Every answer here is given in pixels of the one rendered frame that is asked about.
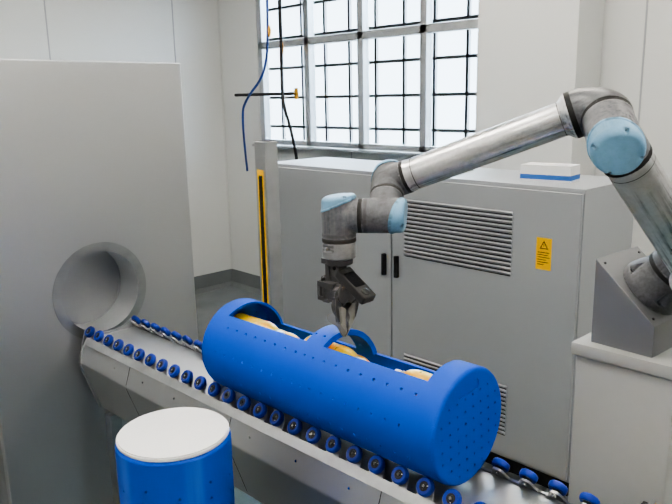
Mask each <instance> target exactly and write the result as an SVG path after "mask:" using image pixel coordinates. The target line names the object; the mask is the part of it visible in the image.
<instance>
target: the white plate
mask: <svg viewBox="0 0 672 504"><path fill-rule="evenodd" d="M228 433H229V423H228V421H227V420H226V419H225V418H224V417H223V416H222V415H220V414H219V413H216V412H214V411H211V410H208V409H203V408H194V407H179V408H169V409H163V410H159V411H155V412H151V413H148V414H145V415H142V416H140V417H138V418H136V419H134V420H132V421H130V422H129V423H128V424H126V425H125V426H124V427H123V428H122V429H121V430H120V431H119V433H118V434H117V437H116V445H117V448H118V450H119V451H120V452H121V453H122V454H124V455H126V456H128V457H130V458H132V459H135V460H139V461H144V462H157V463H160V462H174V461H180V460H185V459H190V458H193V457H196V456H199V455H202V454H204V453H207V452H209V451H211V450H212V449H214V448H216V447H217V446H218V445H220V444H221V443H222V442H223V441H224V440H225V439H226V437H227V436H228Z"/></svg>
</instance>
